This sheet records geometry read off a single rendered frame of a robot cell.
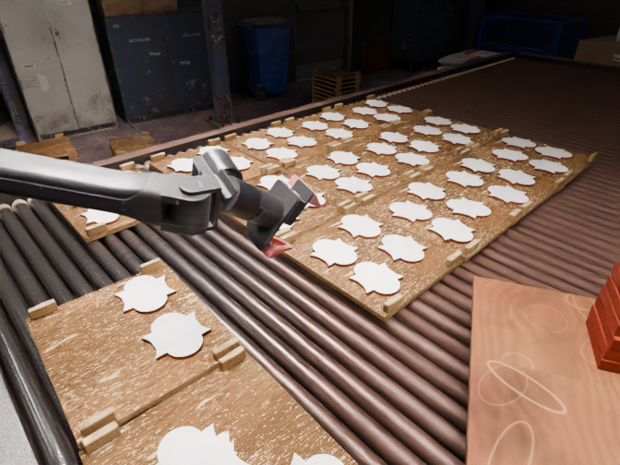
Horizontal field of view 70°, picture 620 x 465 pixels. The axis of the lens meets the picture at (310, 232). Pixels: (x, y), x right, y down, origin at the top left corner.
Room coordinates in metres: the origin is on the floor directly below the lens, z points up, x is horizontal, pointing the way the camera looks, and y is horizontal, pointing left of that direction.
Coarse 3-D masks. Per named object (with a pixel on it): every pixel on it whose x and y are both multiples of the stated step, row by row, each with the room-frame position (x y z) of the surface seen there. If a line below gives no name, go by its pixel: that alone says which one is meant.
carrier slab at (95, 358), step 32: (32, 320) 0.76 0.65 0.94; (64, 320) 0.76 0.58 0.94; (96, 320) 0.76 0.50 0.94; (128, 320) 0.76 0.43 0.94; (64, 352) 0.66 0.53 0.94; (96, 352) 0.66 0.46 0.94; (128, 352) 0.66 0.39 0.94; (64, 384) 0.58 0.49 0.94; (96, 384) 0.58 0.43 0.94; (128, 384) 0.58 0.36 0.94; (160, 384) 0.58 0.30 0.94; (128, 416) 0.51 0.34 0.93
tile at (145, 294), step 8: (136, 280) 0.90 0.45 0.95; (144, 280) 0.90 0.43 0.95; (152, 280) 0.90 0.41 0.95; (160, 280) 0.90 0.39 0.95; (128, 288) 0.87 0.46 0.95; (136, 288) 0.87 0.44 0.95; (144, 288) 0.87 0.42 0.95; (152, 288) 0.87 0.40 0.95; (160, 288) 0.87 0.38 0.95; (168, 288) 0.87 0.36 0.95; (120, 296) 0.83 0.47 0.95; (128, 296) 0.83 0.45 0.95; (136, 296) 0.83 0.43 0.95; (144, 296) 0.83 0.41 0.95; (152, 296) 0.83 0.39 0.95; (160, 296) 0.83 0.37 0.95; (168, 296) 0.85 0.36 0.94; (128, 304) 0.80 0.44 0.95; (136, 304) 0.80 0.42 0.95; (144, 304) 0.80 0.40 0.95; (152, 304) 0.80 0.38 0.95; (160, 304) 0.80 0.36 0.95; (128, 312) 0.79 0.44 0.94; (144, 312) 0.78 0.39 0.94; (152, 312) 0.78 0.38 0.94
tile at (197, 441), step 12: (228, 432) 0.45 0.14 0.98; (180, 444) 0.43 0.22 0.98; (192, 444) 0.43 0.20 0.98; (204, 444) 0.43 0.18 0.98; (216, 444) 0.43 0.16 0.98; (228, 444) 0.43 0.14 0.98; (180, 456) 0.41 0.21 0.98; (192, 456) 0.41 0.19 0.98; (204, 456) 0.41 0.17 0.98; (216, 456) 0.41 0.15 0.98; (228, 456) 0.41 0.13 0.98
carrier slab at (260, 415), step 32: (192, 384) 0.58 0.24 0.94; (224, 384) 0.58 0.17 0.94; (256, 384) 0.58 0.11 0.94; (160, 416) 0.51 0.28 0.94; (192, 416) 0.51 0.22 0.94; (224, 416) 0.51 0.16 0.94; (256, 416) 0.51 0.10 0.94; (288, 416) 0.51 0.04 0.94; (128, 448) 0.44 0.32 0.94; (256, 448) 0.44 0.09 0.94; (288, 448) 0.44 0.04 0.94; (320, 448) 0.44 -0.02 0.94
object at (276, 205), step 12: (264, 192) 0.63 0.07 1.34; (276, 192) 0.67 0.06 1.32; (288, 192) 0.65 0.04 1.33; (264, 204) 0.61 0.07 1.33; (276, 204) 0.63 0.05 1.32; (288, 204) 0.64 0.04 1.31; (264, 216) 0.61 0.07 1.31; (276, 216) 0.62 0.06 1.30; (252, 228) 0.65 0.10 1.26; (264, 228) 0.63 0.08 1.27; (276, 228) 0.62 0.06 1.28; (264, 240) 0.62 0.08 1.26
